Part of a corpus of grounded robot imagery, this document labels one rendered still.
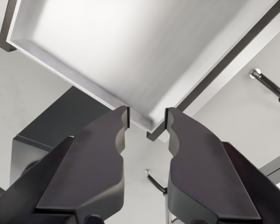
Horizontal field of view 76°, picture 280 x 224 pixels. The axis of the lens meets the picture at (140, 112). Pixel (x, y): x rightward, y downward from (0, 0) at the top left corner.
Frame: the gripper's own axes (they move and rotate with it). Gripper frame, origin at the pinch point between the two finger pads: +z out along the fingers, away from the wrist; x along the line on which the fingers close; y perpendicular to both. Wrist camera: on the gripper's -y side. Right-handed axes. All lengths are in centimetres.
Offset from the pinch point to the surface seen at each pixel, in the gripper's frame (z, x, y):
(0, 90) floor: 112, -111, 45
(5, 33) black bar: 16.9, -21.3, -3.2
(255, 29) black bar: 15.4, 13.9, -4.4
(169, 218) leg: 73, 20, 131
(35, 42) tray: 18.6, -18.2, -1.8
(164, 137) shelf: 18.3, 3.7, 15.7
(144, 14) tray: 17.8, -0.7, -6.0
